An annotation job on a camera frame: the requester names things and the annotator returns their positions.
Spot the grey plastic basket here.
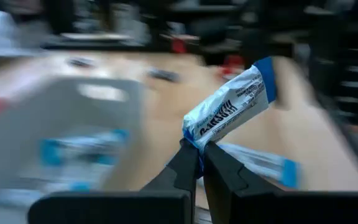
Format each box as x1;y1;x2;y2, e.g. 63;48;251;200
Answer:
0;76;147;206

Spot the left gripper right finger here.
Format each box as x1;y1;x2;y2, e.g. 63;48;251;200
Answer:
203;140;358;224

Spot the brown silver candy bar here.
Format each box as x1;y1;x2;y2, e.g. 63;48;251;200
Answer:
67;57;95;68
147;68;181;83

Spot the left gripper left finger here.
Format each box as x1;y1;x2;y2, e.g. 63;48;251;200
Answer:
27;138;202;224

